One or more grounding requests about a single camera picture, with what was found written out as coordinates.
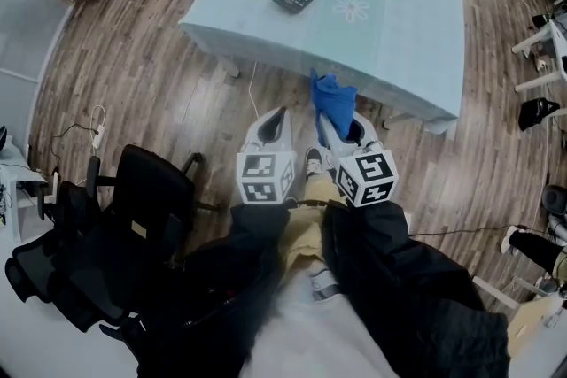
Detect light wooden stool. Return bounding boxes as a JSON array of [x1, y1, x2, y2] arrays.
[[506, 294, 567, 359]]

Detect white desk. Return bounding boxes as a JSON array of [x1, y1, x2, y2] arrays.
[[511, 12, 567, 94]]

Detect person's white shirt torso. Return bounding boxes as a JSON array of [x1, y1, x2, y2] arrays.
[[241, 259, 402, 378]]

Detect blue cloth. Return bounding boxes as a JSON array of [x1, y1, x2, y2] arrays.
[[309, 67, 359, 143]]

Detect person's black sneaker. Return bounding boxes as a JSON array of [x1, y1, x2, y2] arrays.
[[304, 147, 332, 179]]

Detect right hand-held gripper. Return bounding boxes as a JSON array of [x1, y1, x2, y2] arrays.
[[315, 110, 400, 208]]

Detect person's left forearm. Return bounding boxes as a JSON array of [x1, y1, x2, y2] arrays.
[[128, 199, 291, 378]]

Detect person's khaki trouser legs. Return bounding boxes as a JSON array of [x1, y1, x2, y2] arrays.
[[277, 170, 352, 280]]

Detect light blue floral tablecloth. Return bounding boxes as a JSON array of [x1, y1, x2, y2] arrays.
[[177, 0, 465, 135]]

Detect grey round appliance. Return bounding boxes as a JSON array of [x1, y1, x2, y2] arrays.
[[541, 183, 567, 219]]

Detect white shelf unit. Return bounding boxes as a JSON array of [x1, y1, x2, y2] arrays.
[[0, 145, 50, 244]]

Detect white cable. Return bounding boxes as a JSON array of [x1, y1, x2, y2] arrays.
[[246, 60, 261, 121]]

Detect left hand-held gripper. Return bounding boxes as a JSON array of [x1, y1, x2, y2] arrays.
[[236, 105, 297, 205]]

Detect black bag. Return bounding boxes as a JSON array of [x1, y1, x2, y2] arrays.
[[517, 97, 562, 132]]

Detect black office chair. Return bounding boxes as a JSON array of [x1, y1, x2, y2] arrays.
[[4, 143, 206, 334]]

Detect person's right forearm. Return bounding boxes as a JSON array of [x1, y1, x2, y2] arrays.
[[321, 197, 511, 378]]

